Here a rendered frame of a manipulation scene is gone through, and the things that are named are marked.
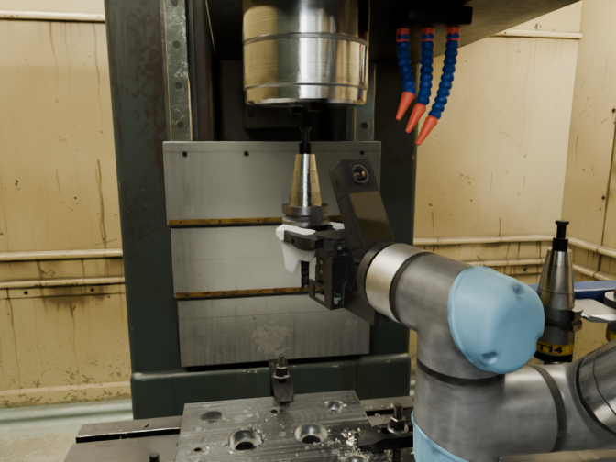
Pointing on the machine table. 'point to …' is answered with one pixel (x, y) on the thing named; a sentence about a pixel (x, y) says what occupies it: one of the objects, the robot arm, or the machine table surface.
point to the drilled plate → (354, 413)
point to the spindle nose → (305, 53)
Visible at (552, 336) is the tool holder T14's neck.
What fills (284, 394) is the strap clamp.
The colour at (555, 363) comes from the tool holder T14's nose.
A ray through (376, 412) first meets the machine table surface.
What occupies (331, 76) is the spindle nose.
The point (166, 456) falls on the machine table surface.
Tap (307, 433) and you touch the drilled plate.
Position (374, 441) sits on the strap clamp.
